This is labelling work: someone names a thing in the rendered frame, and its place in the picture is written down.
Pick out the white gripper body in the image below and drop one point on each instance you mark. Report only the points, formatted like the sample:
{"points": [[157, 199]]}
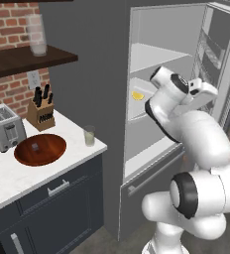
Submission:
{"points": [[203, 96]]}

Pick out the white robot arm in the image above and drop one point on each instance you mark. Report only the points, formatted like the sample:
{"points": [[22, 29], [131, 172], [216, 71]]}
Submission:
{"points": [[203, 142]]}

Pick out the grey fridge door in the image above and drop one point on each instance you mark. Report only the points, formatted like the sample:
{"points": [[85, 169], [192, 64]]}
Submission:
{"points": [[224, 66]]}

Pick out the grey fridge door bin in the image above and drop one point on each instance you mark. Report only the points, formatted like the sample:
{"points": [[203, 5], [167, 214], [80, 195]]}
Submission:
{"points": [[212, 49]]}

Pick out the white fridge shelf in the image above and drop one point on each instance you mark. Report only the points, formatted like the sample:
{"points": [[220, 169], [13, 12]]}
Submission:
{"points": [[153, 56]]}

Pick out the white fridge tray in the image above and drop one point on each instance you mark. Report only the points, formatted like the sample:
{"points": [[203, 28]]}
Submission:
{"points": [[138, 107]]}

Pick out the yellow lemon wedge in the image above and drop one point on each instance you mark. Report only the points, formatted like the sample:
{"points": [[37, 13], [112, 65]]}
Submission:
{"points": [[137, 96]]}

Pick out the grey fridge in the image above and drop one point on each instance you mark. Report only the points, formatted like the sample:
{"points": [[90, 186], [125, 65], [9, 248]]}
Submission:
{"points": [[87, 66]]}

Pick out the glass of lemonade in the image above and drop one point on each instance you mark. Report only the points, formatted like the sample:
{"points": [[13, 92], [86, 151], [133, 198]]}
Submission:
{"points": [[89, 137]]}

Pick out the brown wooden bowl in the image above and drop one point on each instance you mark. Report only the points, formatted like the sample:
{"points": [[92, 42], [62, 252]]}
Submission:
{"points": [[51, 150]]}

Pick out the ice cube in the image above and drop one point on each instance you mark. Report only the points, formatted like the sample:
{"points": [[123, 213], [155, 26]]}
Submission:
{"points": [[35, 147]]}

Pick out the grey freezer drawer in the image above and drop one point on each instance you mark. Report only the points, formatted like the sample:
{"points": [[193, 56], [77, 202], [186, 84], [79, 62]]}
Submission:
{"points": [[133, 211]]}

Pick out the dark blue drawer front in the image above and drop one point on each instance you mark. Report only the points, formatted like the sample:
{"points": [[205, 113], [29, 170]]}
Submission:
{"points": [[80, 180]]}

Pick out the wooden knife block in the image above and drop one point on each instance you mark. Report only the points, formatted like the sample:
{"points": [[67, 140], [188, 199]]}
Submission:
{"points": [[41, 116]]}

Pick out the clear glass jar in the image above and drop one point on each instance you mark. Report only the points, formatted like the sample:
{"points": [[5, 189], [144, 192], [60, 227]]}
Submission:
{"points": [[37, 36]]}

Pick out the dark blue cupboard door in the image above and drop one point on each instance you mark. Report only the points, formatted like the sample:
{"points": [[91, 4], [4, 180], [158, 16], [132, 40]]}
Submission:
{"points": [[60, 221]]}

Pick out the silver toaster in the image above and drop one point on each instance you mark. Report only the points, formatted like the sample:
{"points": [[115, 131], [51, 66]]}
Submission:
{"points": [[4, 129]]}

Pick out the white wall outlet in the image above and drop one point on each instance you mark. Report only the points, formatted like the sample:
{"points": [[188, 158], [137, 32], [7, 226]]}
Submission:
{"points": [[33, 79]]}

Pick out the dark wooden wall shelf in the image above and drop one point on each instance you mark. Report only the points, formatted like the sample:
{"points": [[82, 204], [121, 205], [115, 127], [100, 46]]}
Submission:
{"points": [[21, 61]]}

